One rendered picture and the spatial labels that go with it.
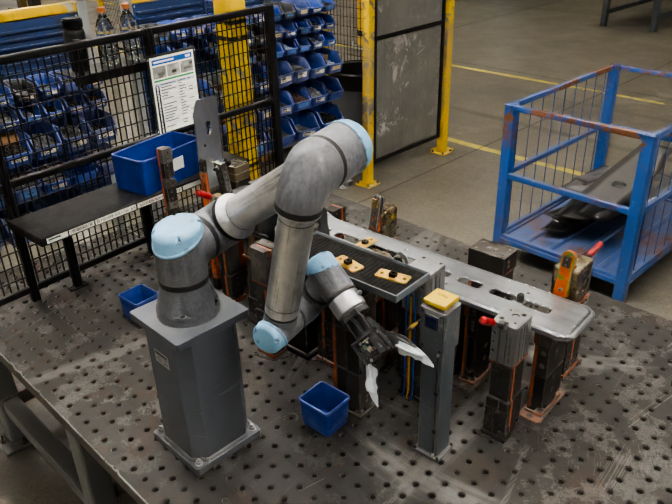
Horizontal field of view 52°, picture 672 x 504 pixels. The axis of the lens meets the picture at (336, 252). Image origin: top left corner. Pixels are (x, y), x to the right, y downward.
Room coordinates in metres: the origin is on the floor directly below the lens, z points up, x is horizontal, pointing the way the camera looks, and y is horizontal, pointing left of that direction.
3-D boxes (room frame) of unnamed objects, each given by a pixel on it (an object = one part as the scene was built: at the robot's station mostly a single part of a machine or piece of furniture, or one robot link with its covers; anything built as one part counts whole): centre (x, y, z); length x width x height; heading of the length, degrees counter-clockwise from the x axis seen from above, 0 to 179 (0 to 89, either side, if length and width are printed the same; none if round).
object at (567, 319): (1.90, -0.11, 1.00); 1.38 x 0.22 x 0.02; 48
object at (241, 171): (2.49, 0.38, 0.88); 0.08 x 0.08 x 0.36; 48
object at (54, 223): (2.35, 0.71, 1.01); 0.90 x 0.22 x 0.03; 138
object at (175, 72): (2.65, 0.60, 1.30); 0.23 x 0.02 x 0.31; 138
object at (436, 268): (1.56, -0.23, 0.90); 0.13 x 0.10 x 0.41; 138
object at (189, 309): (1.40, 0.36, 1.15); 0.15 x 0.15 x 0.10
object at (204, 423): (1.40, 0.36, 0.90); 0.21 x 0.21 x 0.40; 44
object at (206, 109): (2.40, 0.45, 1.17); 0.12 x 0.01 x 0.34; 138
